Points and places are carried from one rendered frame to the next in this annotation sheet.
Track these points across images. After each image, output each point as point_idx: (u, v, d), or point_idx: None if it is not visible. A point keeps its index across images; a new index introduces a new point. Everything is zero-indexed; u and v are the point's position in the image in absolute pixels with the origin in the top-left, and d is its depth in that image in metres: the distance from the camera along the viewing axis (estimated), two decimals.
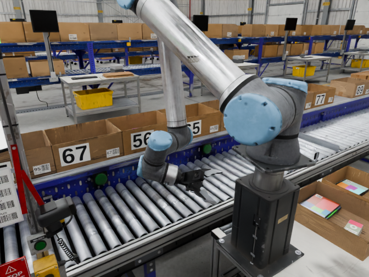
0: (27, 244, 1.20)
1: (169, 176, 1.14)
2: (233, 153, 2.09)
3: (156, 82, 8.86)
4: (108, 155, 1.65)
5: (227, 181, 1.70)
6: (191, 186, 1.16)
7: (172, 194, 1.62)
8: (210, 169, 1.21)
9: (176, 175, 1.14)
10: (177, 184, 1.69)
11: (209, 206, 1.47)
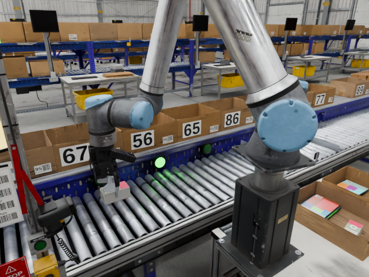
0: (27, 244, 1.20)
1: (115, 135, 0.96)
2: (233, 153, 2.09)
3: None
4: None
5: (227, 181, 1.70)
6: (115, 162, 0.98)
7: (172, 194, 1.62)
8: None
9: (116, 140, 0.98)
10: (177, 184, 1.69)
11: (209, 206, 1.47)
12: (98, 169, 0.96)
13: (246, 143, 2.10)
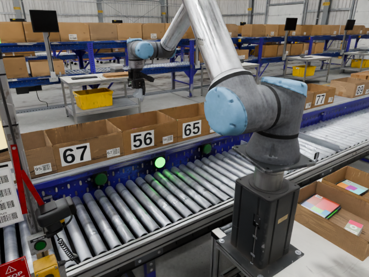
0: (27, 244, 1.20)
1: (143, 62, 1.65)
2: (233, 153, 2.09)
3: (156, 82, 8.86)
4: (108, 155, 1.65)
5: (227, 181, 1.70)
6: (143, 79, 1.68)
7: (172, 194, 1.62)
8: None
9: None
10: (177, 184, 1.69)
11: (209, 206, 1.47)
12: (134, 82, 1.65)
13: (246, 143, 2.10)
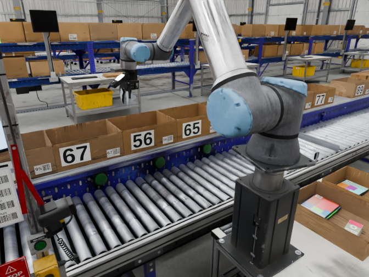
0: (27, 244, 1.20)
1: (120, 62, 1.53)
2: (233, 153, 2.09)
3: (156, 82, 8.86)
4: (108, 155, 1.65)
5: (227, 181, 1.70)
6: None
7: (172, 194, 1.62)
8: (128, 98, 1.57)
9: (121, 68, 1.53)
10: (177, 184, 1.69)
11: (209, 206, 1.47)
12: None
13: None
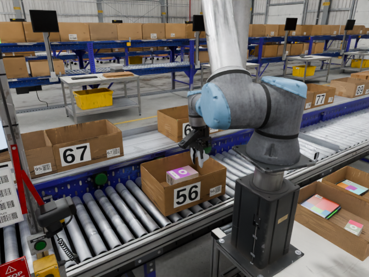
0: (27, 244, 1.20)
1: (188, 119, 1.33)
2: (233, 153, 2.09)
3: (156, 82, 8.86)
4: (108, 155, 1.65)
5: (227, 181, 1.70)
6: None
7: None
8: (200, 158, 1.33)
9: (190, 125, 1.32)
10: None
11: (209, 206, 1.47)
12: None
13: None
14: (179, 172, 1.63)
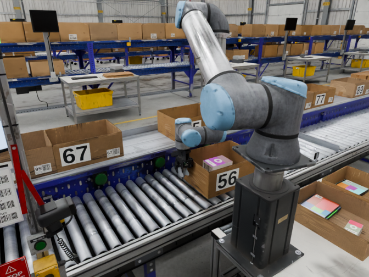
0: (27, 244, 1.20)
1: None
2: None
3: (156, 82, 8.86)
4: (108, 155, 1.65)
5: None
6: None
7: None
8: (177, 171, 1.61)
9: None
10: None
11: None
12: (190, 161, 1.56)
13: None
14: (215, 161, 1.77)
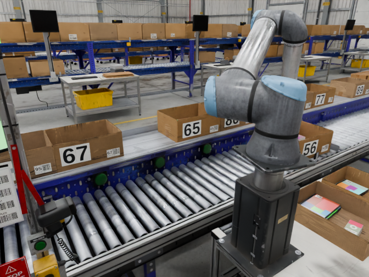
0: (27, 244, 1.20)
1: None
2: (233, 153, 2.09)
3: (156, 82, 8.86)
4: (108, 155, 1.65)
5: None
6: None
7: (172, 194, 1.62)
8: None
9: None
10: None
11: None
12: None
13: None
14: None
